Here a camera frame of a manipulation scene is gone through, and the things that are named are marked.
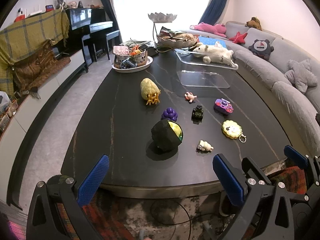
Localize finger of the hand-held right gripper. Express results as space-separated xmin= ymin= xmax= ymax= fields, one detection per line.
xmin=241 ymin=157 xmax=273 ymax=184
xmin=284 ymin=145 xmax=320 ymax=195

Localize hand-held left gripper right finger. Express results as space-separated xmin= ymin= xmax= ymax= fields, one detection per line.
xmin=212 ymin=154 xmax=300 ymax=240

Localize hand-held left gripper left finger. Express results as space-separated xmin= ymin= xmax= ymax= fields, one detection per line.
xmin=26 ymin=154 xmax=110 ymax=240

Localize small white figurine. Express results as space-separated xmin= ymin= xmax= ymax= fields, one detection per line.
xmin=196 ymin=140 xmax=214 ymax=152

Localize yellow round keychain toy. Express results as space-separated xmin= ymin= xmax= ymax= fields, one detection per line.
xmin=221 ymin=120 xmax=247 ymax=143

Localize purple toy camera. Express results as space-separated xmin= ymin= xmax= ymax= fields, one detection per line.
xmin=213 ymin=98 xmax=234 ymax=115

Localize black block toy vehicle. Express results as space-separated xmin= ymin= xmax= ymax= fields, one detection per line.
xmin=191 ymin=104 xmax=204 ymax=121

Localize black green round toy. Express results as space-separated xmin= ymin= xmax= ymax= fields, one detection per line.
xmin=151 ymin=119 xmax=184 ymax=153

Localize purple grape toy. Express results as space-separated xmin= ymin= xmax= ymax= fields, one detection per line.
xmin=161 ymin=107 xmax=178 ymax=120

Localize clear plastic container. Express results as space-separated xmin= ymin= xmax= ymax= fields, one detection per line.
xmin=176 ymin=49 xmax=239 ymax=89

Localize yellow chick toy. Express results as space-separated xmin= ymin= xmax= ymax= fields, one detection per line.
xmin=140 ymin=78 xmax=160 ymax=106

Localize patterned rug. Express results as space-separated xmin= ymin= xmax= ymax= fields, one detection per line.
xmin=56 ymin=160 xmax=308 ymax=240

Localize striped star pillow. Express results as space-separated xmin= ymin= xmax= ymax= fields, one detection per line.
xmin=284 ymin=59 xmax=318 ymax=94

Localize grey curved sofa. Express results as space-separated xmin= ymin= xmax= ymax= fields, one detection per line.
xmin=179 ymin=21 xmax=320 ymax=155

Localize white low cabinet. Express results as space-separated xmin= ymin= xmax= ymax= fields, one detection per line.
xmin=0 ymin=49 xmax=88 ymax=210

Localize pile of small boxes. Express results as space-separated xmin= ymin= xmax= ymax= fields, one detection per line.
xmin=0 ymin=100 xmax=18 ymax=132

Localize navy sailboat pillow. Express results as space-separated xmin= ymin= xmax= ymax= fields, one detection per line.
xmin=248 ymin=39 xmax=274 ymax=61

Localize white plastic bag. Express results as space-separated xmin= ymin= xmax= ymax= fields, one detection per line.
xmin=0 ymin=91 xmax=12 ymax=113

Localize blue black toy car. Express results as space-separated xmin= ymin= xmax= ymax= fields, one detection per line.
xmin=120 ymin=58 xmax=138 ymax=69

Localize white plush sheep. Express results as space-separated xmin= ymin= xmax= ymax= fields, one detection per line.
xmin=192 ymin=42 xmax=236 ymax=65

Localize brown patterned cloth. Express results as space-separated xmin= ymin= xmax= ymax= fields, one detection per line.
xmin=14 ymin=39 xmax=72 ymax=100

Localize white oval plate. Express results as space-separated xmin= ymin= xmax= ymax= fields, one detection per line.
xmin=111 ymin=56 xmax=153 ymax=73

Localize floral ceramic bowl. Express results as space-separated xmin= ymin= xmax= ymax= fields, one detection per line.
xmin=114 ymin=49 xmax=148 ymax=68

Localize red star plush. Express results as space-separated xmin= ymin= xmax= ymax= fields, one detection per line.
xmin=228 ymin=31 xmax=248 ymax=43

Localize patterned cloth pouch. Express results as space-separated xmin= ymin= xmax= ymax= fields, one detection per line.
xmin=113 ymin=45 xmax=132 ymax=55

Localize brown plush bear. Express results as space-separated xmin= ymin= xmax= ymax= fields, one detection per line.
xmin=245 ymin=17 xmax=262 ymax=31

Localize flat black box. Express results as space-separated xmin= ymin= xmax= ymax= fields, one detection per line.
xmin=140 ymin=44 xmax=159 ymax=57

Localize grey foil bag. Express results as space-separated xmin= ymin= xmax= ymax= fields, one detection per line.
xmin=122 ymin=39 xmax=154 ymax=47

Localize black piano bench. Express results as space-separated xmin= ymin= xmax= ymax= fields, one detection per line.
xmin=81 ymin=30 xmax=122 ymax=62

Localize pink plush bear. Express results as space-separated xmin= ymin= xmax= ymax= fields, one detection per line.
xmin=189 ymin=23 xmax=227 ymax=38

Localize pile of snack packets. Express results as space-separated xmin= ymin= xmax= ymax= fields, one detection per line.
xmin=157 ymin=26 xmax=198 ymax=43

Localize yellow plaid blanket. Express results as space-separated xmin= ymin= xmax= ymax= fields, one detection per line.
xmin=0 ymin=9 xmax=70 ymax=98

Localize black piano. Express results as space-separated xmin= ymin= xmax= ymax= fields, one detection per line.
xmin=65 ymin=7 xmax=113 ymax=73

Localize silver two-tier leaf stand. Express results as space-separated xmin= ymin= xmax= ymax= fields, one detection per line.
xmin=147 ymin=12 xmax=198 ymax=53

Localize white router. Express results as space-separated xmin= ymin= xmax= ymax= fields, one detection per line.
xmin=27 ymin=4 xmax=47 ymax=17

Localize red white dog figure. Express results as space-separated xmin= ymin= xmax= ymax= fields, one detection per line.
xmin=14 ymin=7 xmax=27 ymax=22

